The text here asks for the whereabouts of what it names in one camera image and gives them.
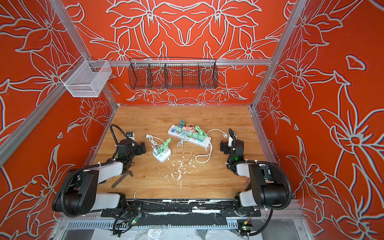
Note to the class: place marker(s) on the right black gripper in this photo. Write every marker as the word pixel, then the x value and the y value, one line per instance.
pixel 225 145

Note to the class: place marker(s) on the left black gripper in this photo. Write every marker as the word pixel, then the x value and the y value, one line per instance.
pixel 138 150

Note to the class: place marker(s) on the green charger with green cable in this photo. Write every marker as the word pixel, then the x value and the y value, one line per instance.
pixel 163 148

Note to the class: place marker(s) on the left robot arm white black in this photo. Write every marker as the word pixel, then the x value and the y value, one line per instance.
pixel 78 194

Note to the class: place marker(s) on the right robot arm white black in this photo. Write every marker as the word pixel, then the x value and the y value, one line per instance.
pixel 269 186

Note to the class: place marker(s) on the white multicolour power strip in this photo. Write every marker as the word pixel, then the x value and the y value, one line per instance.
pixel 192 138

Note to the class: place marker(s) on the white square socket cube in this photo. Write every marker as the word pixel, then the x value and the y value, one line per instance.
pixel 162 157

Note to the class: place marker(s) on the black allen key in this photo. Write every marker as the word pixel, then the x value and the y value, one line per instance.
pixel 127 173

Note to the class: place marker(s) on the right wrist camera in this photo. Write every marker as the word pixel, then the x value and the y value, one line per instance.
pixel 232 138

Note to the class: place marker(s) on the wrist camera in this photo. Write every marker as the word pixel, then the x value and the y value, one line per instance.
pixel 130 135
pixel 232 138

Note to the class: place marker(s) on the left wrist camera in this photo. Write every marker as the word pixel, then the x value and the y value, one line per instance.
pixel 130 135

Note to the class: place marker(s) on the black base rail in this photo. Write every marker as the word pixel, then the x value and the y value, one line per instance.
pixel 186 213

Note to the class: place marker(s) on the black wire wall basket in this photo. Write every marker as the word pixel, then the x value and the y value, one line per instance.
pixel 173 74

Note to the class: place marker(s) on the clear plastic wall bin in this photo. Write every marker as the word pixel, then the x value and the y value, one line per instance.
pixel 86 79

